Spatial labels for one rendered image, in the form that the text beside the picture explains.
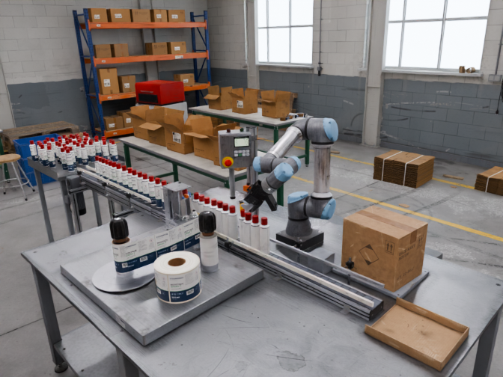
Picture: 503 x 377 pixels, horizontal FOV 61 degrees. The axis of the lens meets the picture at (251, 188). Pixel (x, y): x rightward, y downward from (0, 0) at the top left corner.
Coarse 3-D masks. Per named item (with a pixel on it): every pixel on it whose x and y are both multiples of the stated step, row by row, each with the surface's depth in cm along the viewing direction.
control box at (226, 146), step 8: (224, 136) 220; (232, 136) 220; (224, 144) 221; (232, 144) 222; (224, 152) 222; (232, 152) 223; (224, 160) 224; (232, 160) 225; (240, 160) 225; (248, 160) 226; (224, 168) 226
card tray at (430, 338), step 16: (400, 304) 183; (416, 304) 178; (384, 320) 174; (400, 320) 174; (416, 320) 174; (432, 320) 174; (448, 320) 169; (384, 336) 162; (400, 336) 165; (416, 336) 165; (432, 336) 165; (448, 336) 164; (464, 336) 161; (416, 352) 153; (432, 352) 156; (448, 352) 151
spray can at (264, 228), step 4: (264, 220) 213; (260, 224) 215; (264, 224) 213; (268, 224) 215; (260, 228) 214; (264, 228) 213; (268, 228) 214; (260, 232) 215; (264, 232) 214; (268, 232) 215; (260, 236) 216; (264, 236) 215; (268, 236) 216; (260, 240) 216; (264, 240) 215; (268, 240) 216; (260, 244) 217; (264, 244) 216; (268, 244) 217; (260, 248) 218; (264, 248) 217; (268, 248) 218; (264, 252) 218; (268, 252) 218
